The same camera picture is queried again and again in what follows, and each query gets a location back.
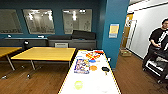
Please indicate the small orange bowl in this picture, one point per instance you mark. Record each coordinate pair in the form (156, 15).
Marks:
(93, 68)

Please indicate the cardboard box stack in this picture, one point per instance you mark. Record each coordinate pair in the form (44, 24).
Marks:
(125, 52)

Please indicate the dark grey sofa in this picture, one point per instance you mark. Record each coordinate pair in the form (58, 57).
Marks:
(20, 41)
(80, 41)

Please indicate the person in black shirt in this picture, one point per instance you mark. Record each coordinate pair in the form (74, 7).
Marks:
(158, 38)

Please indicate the black oblong item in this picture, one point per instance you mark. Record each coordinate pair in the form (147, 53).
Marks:
(105, 69)

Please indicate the interior glass window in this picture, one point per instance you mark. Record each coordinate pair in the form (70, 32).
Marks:
(38, 21)
(10, 20)
(76, 20)

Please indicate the small black round object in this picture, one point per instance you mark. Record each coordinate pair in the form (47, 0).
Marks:
(26, 43)

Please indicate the yellow air hockey table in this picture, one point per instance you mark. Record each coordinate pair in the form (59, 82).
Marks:
(96, 80)

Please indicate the white pillar outlet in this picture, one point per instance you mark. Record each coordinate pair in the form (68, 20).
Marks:
(109, 59)

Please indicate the yellow wooden table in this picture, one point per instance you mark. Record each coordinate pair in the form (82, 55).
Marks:
(46, 53)
(6, 51)

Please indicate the brown wooden door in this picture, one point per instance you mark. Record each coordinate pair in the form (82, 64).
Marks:
(126, 31)

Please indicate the yellow framed pillar notice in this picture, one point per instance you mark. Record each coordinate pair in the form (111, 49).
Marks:
(113, 30)

